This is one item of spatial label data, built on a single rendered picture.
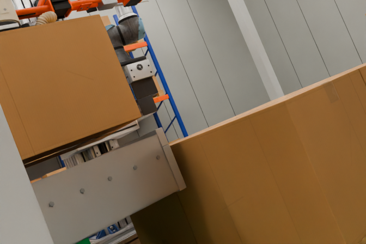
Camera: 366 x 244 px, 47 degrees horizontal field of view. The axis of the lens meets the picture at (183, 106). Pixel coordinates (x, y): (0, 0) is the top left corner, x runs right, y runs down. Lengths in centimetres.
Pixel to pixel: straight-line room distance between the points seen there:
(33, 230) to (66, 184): 82
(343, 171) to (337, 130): 11
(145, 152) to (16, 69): 47
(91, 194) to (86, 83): 41
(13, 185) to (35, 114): 100
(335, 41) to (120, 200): 1151
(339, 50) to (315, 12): 130
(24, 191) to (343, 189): 92
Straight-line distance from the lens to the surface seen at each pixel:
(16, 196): 37
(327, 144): 116
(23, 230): 37
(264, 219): 126
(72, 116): 139
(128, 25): 234
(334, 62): 1266
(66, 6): 171
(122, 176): 125
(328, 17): 1250
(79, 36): 150
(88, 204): 120
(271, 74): 493
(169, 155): 135
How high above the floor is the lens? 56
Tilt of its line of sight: 3 degrees up
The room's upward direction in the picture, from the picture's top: 22 degrees counter-clockwise
